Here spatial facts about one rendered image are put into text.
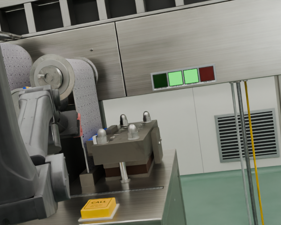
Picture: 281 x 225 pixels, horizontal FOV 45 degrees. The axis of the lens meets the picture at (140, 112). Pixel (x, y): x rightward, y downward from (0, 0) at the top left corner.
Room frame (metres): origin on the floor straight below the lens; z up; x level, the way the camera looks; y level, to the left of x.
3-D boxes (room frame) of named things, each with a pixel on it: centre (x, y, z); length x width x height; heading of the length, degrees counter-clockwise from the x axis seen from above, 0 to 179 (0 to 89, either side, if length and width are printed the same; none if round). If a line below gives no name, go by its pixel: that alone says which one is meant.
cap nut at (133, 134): (1.02, 0.03, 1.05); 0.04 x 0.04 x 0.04
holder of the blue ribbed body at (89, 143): (1.16, 0.15, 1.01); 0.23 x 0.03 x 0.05; 170
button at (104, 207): (0.80, 0.14, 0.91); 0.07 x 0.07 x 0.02; 80
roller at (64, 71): (1.18, 0.23, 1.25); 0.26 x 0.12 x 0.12; 170
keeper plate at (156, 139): (1.19, -0.04, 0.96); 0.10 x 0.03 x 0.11; 170
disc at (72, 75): (1.06, 0.26, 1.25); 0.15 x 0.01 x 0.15; 80
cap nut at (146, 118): (1.34, -0.02, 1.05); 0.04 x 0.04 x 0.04
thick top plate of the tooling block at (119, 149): (1.19, 0.05, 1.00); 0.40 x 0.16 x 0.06; 170
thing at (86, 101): (1.16, 0.18, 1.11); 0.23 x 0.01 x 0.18; 170
